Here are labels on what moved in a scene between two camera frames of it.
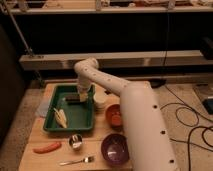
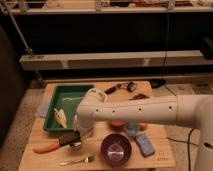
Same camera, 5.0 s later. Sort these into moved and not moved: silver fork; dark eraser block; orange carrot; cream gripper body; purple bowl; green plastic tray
Moved: dark eraser block; cream gripper body
Not moved: green plastic tray; orange carrot; silver fork; purple bowl
